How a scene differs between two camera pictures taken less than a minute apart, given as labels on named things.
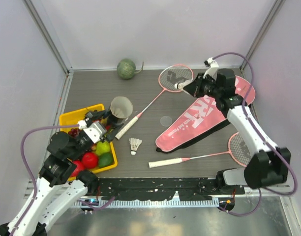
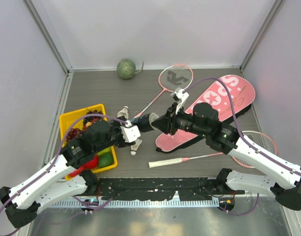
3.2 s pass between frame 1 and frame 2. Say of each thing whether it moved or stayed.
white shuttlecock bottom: stayed
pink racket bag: stayed
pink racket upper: stayed
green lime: stayed
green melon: stayed
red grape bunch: stayed
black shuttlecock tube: moved
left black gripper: moved
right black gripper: moved
